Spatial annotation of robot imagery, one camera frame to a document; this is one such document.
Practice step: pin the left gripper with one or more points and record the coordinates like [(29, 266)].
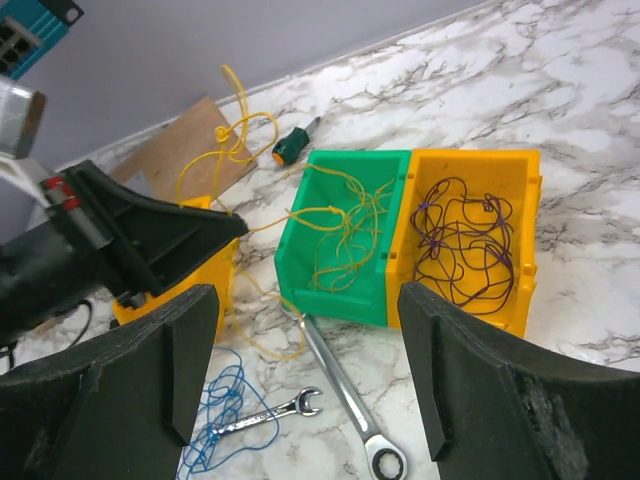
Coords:
[(112, 237)]

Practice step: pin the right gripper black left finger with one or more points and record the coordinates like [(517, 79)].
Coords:
[(121, 405)]

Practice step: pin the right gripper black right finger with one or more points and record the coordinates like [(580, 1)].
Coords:
[(495, 406)]

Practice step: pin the green plastic bin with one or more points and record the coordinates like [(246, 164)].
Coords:
[(331, 261)]

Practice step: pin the yellow plastic bin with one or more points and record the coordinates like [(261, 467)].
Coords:
[(466, 231), (200, 280)]

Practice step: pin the plywood board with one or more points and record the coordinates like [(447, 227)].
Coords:
[(161, 159)]

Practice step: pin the ratcheting combination wrench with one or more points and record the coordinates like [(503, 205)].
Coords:
[(385, 460)]

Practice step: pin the small open-end wrench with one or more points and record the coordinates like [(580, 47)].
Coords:
[(300, 405)]

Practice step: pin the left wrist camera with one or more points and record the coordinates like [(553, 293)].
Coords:
[(22, 109)]

